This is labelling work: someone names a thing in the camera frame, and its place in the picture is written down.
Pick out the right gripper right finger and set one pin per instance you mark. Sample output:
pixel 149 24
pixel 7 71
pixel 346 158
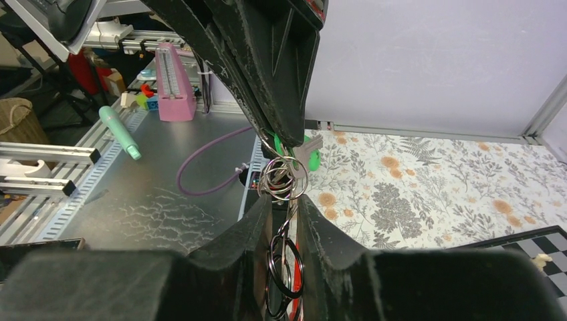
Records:
pixel 343 280

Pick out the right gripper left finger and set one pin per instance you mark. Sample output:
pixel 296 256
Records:
pixel 224 279

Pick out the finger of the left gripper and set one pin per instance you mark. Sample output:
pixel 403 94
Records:
pixel 275 44
pixel 219 33

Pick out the green key tag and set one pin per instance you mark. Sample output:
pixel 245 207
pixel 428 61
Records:
pixel 305 158

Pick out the pink box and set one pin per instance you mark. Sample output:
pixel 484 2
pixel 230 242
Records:
pixel 176 99

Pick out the floral table mat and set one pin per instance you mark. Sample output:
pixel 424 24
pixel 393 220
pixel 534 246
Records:
pixel 392 192

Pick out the black computer mouse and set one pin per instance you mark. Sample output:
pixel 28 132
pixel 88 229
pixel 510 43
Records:
pixel 66 18

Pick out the mint green tube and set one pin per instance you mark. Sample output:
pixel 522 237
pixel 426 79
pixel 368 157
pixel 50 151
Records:
pixel 112 120

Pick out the black keyboard on tray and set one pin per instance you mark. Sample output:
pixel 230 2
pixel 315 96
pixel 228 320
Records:
pixel 43 5

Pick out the cream chess piece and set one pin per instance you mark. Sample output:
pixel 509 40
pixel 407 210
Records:
pixel 541 260

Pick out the wicker basket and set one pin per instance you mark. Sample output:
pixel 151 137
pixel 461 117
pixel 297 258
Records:
pixel 19 122

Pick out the black grey chessboard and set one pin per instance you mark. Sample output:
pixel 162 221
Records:
pixel 548 240

